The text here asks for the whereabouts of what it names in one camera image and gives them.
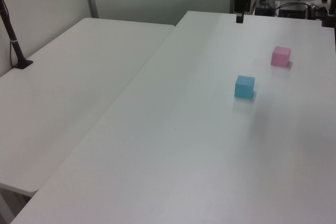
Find black camera pole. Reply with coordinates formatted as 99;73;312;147
0;0;34;70

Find small black box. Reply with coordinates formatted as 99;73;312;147
255;6;274;17

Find pink foam cube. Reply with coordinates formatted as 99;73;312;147
270;46;292;67

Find blue foam cube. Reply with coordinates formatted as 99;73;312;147
233;75;256;98

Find black electronics box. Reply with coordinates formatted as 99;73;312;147
277;2;310;19

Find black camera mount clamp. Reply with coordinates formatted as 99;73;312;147
321;0;336;29

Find white side table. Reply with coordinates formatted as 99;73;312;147
0;17;176;198

